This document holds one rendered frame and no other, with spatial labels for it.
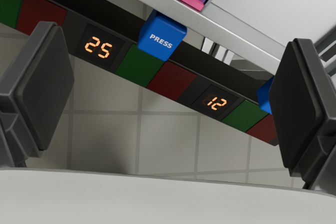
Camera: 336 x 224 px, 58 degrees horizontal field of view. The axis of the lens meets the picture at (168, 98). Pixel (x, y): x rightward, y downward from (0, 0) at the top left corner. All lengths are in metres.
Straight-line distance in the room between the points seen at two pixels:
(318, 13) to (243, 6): 0.05
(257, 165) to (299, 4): 0.97
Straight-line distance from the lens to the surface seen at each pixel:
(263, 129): 0.31
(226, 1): 0.20
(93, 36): 0.24
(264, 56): 0.21
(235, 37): 0.19
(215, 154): 1.05
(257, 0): 0.21
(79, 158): 0.94
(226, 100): 0.27
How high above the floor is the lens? 0.90
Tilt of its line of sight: 71 degrees down
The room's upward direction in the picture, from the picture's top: 108 degrees clockwise
